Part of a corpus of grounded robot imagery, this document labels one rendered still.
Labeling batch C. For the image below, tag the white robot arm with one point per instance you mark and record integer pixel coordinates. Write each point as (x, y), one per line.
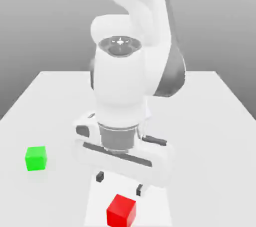
(118, 83)

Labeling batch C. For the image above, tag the small red cube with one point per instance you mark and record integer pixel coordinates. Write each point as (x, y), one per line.
(120, 211)

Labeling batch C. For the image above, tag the small green cube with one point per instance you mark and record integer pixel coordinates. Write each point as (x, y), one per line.
(36, 158)

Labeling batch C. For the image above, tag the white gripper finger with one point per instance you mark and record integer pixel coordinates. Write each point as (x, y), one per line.
(139, 190)
(99, 177)

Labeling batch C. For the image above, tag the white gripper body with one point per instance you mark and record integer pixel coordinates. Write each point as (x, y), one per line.
(156, 171)

